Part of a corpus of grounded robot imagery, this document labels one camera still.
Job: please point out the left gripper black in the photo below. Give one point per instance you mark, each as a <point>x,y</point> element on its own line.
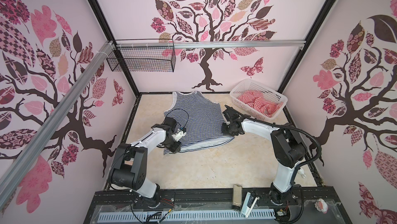
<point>177,146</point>

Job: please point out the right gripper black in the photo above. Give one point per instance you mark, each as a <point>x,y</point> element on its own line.
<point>223,127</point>

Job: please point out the blue white striped tank top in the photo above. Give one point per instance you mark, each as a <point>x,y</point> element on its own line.
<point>202,120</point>

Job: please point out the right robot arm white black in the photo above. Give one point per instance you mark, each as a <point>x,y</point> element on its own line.
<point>289,148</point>

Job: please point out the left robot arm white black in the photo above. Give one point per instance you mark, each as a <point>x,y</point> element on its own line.
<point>129,168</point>

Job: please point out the red white striped tank top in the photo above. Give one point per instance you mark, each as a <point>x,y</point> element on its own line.
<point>257,101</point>

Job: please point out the white plastic laundry basket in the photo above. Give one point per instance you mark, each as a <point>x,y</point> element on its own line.
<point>269,94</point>

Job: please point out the small beige rectangular block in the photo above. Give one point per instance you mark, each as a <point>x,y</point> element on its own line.
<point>237,197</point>

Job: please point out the white black handheld device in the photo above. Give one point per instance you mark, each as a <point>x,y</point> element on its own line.
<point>248,204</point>

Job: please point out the small white plush toy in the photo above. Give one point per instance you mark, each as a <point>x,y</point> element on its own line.
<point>302,173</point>

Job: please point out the small pink white object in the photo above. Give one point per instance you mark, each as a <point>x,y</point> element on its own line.
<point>321,206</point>

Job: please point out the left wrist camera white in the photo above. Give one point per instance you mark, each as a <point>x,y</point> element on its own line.
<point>180,134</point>

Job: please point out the black wire mesh basket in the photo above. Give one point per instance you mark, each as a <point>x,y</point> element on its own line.
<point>143,55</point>

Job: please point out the white slotted cable duct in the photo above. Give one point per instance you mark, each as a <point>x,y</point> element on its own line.
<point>164,217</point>

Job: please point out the aluminium rail back horizontal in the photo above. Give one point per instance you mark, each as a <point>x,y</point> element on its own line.
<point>218,44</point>

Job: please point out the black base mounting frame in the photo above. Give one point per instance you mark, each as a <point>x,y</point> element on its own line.
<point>297,209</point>

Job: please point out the aluminium rail left diagonal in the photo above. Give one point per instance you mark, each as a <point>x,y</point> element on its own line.
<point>22,164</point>

